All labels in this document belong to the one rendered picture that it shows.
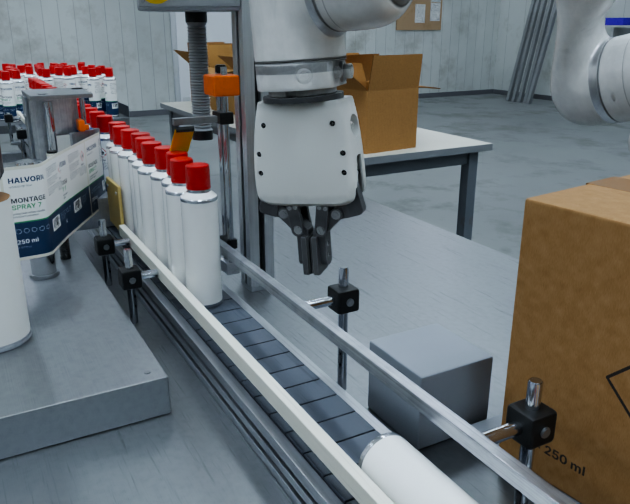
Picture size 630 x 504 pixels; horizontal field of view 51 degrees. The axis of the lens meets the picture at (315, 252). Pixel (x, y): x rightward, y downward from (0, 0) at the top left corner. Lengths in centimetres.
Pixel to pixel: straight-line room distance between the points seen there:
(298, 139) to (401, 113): 213
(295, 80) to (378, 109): 206
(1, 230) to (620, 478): 71
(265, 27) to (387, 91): 208
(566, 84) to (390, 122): 171
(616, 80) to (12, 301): 83
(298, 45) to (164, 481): 44
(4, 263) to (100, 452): 26
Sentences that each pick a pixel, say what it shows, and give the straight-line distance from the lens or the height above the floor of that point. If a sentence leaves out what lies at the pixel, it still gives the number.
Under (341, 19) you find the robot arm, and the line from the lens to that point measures 57.
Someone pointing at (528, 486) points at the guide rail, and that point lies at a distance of 52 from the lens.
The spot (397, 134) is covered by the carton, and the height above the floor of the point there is 84.
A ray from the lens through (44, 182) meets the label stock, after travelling 112.
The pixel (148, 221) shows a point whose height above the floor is 96.
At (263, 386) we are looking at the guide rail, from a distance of 71.
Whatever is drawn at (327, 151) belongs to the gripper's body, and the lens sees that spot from 61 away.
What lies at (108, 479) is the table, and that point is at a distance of 74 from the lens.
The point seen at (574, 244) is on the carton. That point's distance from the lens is 60.
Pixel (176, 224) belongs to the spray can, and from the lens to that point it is 97.
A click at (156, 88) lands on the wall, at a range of 1007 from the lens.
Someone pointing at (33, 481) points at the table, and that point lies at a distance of 76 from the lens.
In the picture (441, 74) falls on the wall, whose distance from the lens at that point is 1255.
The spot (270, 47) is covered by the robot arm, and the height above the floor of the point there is 125.
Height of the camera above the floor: 127
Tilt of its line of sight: 19 degrees down
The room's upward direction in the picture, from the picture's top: straight up
